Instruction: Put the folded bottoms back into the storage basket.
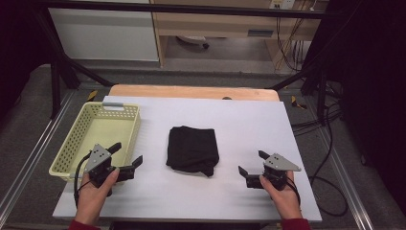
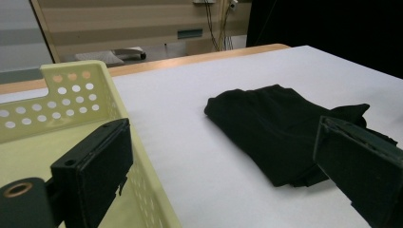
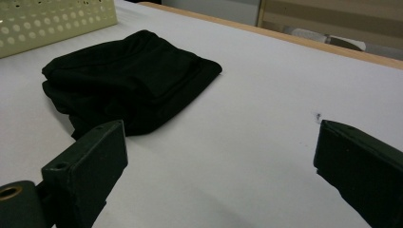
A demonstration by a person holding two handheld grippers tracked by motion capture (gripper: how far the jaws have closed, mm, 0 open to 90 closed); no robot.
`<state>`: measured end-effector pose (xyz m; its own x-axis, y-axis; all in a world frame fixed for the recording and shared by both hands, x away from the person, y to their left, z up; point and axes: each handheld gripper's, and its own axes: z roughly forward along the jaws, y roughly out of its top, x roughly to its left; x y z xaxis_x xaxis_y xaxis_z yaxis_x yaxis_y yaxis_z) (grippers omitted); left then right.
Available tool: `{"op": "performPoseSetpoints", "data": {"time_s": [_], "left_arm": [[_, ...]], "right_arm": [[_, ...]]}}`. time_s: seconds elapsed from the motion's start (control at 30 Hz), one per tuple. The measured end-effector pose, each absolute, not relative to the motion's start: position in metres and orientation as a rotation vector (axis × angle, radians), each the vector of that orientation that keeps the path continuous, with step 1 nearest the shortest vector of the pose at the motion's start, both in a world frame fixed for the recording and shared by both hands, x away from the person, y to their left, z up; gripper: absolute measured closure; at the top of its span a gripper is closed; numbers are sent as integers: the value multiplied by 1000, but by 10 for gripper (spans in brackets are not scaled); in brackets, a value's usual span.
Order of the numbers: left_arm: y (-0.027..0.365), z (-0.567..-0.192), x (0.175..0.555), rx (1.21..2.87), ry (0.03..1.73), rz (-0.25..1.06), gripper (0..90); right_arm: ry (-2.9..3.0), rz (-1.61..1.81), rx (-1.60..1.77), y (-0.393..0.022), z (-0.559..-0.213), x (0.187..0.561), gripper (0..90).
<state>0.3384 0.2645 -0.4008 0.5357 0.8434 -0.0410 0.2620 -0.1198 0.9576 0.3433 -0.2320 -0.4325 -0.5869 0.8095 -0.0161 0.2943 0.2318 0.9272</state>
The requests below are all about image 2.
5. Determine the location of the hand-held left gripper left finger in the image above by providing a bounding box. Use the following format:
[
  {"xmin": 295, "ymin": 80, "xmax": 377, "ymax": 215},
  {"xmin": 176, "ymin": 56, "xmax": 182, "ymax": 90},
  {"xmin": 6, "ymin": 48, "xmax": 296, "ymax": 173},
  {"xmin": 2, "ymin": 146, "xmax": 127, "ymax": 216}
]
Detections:
[{"xmin": 50, "ymin": 118, "xmax": 134, "ymax": 228}]

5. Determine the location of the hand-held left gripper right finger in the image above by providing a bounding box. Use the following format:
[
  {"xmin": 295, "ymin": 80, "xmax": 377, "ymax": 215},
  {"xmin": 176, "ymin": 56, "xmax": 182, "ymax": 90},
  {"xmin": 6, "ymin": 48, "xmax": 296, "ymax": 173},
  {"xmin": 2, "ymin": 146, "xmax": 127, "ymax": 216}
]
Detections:
[{"xmin": 313, "ymin": 115, "xmax": 403, "ymax": 228}]

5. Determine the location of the pale yellow perforated plastic basket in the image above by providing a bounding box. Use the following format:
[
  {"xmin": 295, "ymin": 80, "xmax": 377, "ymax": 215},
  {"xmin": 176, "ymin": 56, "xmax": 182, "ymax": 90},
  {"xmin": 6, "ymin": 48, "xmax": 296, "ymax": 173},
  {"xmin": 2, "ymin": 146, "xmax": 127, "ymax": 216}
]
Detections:
[{"xmin": 0, "ymin": 60, "xmax": 183, "ymax": 228}]

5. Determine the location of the black garment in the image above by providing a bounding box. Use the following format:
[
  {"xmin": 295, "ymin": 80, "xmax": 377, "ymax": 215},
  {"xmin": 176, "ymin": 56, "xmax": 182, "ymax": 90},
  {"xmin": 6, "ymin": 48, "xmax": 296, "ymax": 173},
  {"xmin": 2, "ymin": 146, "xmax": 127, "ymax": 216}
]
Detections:
[{"xmin": 203, "ymin": 84, "xmax": 399, "ymax": 188}]

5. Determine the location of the white wheeled stand base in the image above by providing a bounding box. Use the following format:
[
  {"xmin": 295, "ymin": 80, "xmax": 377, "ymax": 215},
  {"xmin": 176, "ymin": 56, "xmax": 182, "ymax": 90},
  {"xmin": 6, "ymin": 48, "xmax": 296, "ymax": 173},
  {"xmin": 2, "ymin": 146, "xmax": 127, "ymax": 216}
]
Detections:
[{"xmin": 74, "ymin": 47, "xmax": 147, "ymax": 67}]

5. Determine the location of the black curtain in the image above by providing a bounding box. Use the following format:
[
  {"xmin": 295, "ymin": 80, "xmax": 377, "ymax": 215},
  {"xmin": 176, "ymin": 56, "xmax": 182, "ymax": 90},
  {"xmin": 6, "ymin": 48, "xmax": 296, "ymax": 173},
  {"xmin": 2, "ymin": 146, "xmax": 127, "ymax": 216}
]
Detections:
[{"xmin": 245, "ymin": 0, "xmax": 403, "ymax": 80}]

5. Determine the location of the wooden cabinet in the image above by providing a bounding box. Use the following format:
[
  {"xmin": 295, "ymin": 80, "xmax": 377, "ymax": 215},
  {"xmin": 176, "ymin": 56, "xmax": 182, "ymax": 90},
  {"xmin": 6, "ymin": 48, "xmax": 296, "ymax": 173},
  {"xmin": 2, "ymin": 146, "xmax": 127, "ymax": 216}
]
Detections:
[{"xmin": 29, "ymin": 0, "xmax": 253, "ymax": 65}]

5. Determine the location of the teal rectangular desk label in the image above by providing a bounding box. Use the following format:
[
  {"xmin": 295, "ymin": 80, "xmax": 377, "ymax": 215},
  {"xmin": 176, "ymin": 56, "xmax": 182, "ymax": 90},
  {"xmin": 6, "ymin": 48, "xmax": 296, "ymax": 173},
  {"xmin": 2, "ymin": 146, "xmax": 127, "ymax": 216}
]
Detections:
[{"xmin": 177, "ymin": 28, "xmax": 204, "ymax": 40}]

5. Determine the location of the bundle of hanging cables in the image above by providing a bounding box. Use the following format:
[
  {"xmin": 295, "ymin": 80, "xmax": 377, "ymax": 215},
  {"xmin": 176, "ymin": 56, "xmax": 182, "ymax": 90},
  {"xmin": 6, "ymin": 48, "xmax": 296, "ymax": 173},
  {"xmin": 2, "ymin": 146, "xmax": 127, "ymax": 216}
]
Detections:
[{"xmin": 203, "ymin": 0, "xmax": 236, "ymax": 52}]

